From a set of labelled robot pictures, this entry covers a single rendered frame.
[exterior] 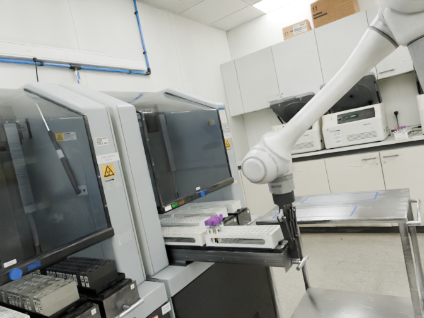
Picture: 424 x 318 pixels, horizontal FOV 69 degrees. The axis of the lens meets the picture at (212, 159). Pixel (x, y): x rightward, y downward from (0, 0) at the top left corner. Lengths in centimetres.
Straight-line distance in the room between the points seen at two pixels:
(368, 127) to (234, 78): 174
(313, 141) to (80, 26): 242
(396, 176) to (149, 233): 256
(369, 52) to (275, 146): 37
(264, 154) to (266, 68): 310
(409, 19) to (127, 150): 99
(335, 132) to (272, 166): 254
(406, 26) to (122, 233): 106
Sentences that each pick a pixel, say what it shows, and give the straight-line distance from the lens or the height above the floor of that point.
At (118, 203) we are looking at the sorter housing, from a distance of 122.
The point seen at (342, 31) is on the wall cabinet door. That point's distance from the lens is 372.
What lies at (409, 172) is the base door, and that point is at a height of 59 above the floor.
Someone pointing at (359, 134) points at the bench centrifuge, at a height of 101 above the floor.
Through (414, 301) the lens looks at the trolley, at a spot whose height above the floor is 51.
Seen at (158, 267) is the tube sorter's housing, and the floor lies 76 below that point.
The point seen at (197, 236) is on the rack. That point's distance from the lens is 130.
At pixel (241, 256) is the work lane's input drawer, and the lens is 119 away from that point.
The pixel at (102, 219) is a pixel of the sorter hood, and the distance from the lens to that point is 117.
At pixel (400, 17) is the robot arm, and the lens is 84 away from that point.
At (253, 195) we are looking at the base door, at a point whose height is 49.
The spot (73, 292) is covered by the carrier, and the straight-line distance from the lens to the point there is 114.
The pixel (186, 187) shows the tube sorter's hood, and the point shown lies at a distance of 148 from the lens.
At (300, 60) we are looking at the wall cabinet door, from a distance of 379.
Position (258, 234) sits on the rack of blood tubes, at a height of 87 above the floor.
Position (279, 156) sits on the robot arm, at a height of 114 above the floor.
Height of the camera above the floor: 122
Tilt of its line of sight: 3 degrees down
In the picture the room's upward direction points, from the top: 12 degrees counter-clockwise
